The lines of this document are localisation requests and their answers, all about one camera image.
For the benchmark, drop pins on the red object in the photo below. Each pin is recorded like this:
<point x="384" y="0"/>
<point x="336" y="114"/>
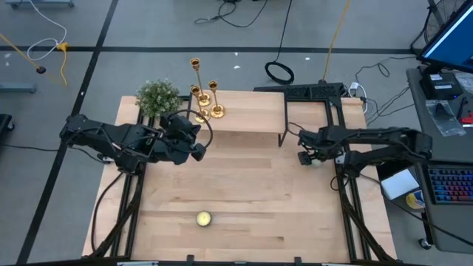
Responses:
<point x="468" y="119"/>

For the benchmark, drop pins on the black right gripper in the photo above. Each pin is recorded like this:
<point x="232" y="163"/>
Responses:
<point x="321" y="142"/>

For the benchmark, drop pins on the computer monitor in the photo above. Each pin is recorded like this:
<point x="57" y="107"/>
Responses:
<point x="454" y="44"/>

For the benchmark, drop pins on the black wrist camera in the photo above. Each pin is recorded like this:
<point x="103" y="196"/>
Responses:
<point x="305" y="158"/>
<point x="199" y="152"/>

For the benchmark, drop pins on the black perforated metal plate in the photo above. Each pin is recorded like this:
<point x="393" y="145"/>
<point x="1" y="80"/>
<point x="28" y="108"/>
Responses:
<point x="314" y="90"/>

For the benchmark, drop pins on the grey desk leg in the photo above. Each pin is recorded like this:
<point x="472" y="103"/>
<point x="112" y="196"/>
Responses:
<point x="37" y="3"/>

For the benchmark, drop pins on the grey rolling cart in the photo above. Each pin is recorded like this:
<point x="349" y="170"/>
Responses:
<point x="454" y="229"/>

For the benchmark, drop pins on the black aluminium table frame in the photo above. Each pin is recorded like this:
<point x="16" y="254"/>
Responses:
<point x="130" y="236"/>

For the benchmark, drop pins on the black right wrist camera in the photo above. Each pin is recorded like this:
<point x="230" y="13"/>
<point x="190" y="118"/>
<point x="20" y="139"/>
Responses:
<point x="305" y="158"/>

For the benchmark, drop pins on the medium gold candlestick holder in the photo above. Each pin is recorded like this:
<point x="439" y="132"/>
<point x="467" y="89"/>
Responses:
<point x="202" y="116"/>

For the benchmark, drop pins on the silver frame strip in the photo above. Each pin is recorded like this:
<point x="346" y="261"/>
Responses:
<point x="136" y="264"/>

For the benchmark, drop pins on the small artificial potted plant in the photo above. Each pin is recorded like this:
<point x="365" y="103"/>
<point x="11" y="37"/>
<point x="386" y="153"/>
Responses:
<point x="159" y="98"/>

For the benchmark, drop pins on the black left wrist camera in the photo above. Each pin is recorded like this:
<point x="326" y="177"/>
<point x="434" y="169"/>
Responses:
<point x="199" y="152"/>

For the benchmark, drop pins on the backlit rainbow keyboard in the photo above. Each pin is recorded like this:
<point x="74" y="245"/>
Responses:
<point x="451" y="184"/>

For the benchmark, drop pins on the grey desk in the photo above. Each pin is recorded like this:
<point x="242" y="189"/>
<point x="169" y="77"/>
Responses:
<point x="443" y="122"/>

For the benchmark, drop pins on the yellow and blue object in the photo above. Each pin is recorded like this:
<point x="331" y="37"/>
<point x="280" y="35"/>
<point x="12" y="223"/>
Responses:
<point x="414" y="200"/>

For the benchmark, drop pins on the white box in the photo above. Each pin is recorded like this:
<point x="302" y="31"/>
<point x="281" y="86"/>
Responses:
<point x="399" y="183"/>

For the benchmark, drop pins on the silver candle tin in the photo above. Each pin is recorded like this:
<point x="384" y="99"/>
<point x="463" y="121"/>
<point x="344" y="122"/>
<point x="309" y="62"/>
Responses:
<point x="316" y="163"/>

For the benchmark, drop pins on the black table edge clamp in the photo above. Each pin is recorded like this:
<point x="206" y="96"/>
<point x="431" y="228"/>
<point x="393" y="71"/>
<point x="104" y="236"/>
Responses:
<point x="298" y="260"/>
<point x="190" y="259"/>

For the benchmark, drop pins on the tall gold candlestick holder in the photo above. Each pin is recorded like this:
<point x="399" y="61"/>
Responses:
<point x="204" y="99"/>

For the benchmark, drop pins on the grey desk foot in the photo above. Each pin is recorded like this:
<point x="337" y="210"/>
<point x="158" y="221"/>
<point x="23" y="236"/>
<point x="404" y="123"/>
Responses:
<point x="18" y="88"/>

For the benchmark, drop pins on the black cart caster wheel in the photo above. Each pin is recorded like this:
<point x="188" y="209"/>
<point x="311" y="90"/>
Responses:
<point x="425" y="244"/>

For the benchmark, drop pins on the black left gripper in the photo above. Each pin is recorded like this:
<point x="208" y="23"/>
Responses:
<point x="177" y="140"/>

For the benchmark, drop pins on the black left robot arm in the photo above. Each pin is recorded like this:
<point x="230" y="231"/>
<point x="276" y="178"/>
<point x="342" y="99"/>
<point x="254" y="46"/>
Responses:
<point x="96" y="136"/>

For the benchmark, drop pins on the raised wooden shelf black legs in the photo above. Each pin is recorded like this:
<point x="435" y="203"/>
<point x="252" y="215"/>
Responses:
<point x="251" y="111"/>

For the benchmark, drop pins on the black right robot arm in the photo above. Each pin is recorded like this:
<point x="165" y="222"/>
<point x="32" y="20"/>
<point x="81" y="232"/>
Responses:
<point x="388" y="142"/>

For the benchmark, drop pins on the white power adapter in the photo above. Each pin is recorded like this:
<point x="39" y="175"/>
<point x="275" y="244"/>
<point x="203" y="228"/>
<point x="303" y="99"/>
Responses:
<point x="355" y="88"/>

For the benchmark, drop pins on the short gold candlestick holder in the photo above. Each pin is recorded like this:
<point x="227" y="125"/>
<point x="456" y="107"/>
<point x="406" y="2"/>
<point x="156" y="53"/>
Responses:
<point x="217" y="111"/>

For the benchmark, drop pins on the black caster base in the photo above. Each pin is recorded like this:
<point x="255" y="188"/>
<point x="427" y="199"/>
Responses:
<point x="4" y="122"/>

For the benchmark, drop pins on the purple patterned candle tin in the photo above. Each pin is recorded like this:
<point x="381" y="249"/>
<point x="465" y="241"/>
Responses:
<point x="203" y="218"/>

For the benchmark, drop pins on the clear plastic bag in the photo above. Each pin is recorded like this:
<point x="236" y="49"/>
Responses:
<point x="445" y="118"/>

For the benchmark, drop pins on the small black computer box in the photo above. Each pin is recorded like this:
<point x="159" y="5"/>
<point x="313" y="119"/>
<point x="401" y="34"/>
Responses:
<point x="441" y="86"/>

